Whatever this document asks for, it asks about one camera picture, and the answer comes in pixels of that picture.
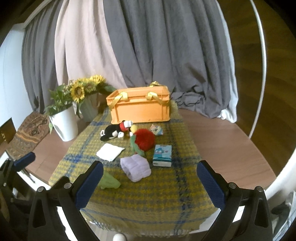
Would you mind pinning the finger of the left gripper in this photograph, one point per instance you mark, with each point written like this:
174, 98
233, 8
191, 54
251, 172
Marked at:
24, 161

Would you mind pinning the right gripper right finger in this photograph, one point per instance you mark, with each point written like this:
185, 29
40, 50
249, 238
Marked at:
225, 196

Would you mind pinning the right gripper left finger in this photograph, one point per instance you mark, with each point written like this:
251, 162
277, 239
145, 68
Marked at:
75, 198

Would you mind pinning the white cloth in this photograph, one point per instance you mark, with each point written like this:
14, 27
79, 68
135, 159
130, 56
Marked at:
109, 152

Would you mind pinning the blue cartoon tissue pack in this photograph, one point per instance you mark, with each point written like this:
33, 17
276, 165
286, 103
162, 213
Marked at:
162, 156

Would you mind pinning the black mouse plush toy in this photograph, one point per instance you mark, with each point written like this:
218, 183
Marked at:
116, 130

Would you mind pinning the red green fuzzy plush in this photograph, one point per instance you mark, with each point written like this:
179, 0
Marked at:
142, 141

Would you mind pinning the patterned brown cushion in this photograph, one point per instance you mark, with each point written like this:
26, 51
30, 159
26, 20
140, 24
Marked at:
32, 130

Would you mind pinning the white flower pot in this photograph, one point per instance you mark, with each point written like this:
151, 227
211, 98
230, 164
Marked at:
65, 124

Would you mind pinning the lavender rolled towel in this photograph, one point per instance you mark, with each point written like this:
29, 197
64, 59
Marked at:
135, 167

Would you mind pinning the green leafy plant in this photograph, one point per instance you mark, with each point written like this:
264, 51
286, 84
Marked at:
61, 100

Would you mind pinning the grey ribbed vase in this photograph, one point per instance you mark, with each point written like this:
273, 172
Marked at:
89, 108

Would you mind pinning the small yellow plush toy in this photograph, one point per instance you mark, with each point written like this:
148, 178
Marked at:
132, 130

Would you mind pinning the small pastel plush toy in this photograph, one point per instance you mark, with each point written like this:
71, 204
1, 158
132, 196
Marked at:
156, 130

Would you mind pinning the sunflower bouquet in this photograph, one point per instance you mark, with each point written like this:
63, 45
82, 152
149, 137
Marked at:
81, 88

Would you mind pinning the orange plastic storage crate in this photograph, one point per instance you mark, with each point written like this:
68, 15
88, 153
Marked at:
140, 104

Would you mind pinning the pale pink curtain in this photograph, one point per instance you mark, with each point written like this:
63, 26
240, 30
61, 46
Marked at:
82, 44

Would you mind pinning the grey curtain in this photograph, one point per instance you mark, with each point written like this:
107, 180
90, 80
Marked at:
184, 45

